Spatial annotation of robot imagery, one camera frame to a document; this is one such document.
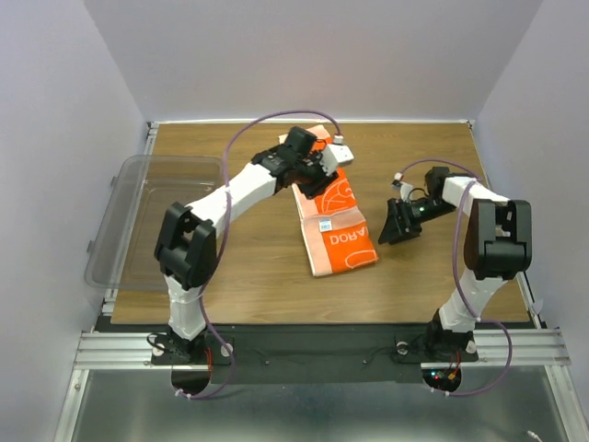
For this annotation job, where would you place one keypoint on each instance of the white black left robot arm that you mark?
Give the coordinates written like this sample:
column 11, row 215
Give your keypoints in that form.
column 193, row 236

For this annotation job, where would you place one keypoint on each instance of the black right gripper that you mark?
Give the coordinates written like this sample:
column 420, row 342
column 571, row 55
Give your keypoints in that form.
column 398, row 226

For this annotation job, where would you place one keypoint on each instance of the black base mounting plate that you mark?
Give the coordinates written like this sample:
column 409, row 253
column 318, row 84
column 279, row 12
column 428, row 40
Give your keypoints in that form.
column 310, row 353

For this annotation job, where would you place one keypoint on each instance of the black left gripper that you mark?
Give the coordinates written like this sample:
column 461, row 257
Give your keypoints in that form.
column 322, row 180

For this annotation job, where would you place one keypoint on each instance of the aluminium frame rail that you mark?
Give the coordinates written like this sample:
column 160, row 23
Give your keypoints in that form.
column 543, row 347

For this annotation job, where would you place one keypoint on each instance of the orange white cartoon towel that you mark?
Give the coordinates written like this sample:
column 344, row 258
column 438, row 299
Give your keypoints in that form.
column 334, row 230

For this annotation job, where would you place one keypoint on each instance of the clear plastic bin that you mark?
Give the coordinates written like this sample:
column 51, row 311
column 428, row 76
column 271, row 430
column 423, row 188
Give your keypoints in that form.
column 122, row 255

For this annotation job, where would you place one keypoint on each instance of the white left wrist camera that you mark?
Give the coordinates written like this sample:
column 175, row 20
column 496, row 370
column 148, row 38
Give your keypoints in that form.
column 335, row 155

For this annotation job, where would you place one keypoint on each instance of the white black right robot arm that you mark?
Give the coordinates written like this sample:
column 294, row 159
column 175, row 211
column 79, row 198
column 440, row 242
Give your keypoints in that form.
column 495, row 247

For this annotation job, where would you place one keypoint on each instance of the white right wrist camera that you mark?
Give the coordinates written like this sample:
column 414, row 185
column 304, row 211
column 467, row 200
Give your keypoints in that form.
column 403, row 188

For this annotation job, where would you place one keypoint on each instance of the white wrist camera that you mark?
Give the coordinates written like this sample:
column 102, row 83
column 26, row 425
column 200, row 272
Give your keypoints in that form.
column 403, row 188
column 335, row 155

